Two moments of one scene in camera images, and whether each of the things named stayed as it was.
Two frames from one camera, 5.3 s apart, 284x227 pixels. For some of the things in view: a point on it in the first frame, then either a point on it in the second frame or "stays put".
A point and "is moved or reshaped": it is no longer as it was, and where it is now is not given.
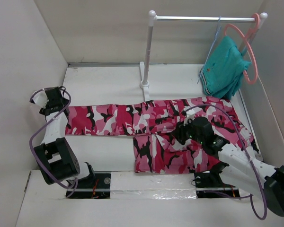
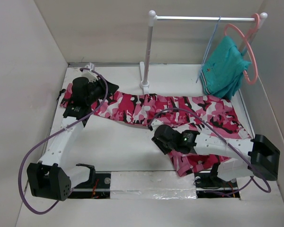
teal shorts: [223, 69] stays put
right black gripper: [178, 132] -> [164, 149]
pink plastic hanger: [255, 22] stays put
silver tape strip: [130, 185] stays put
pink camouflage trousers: [153, 125] is moved or reshaped
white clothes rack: [145, 84] stays put
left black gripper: [44, 109] -> [101, 83]
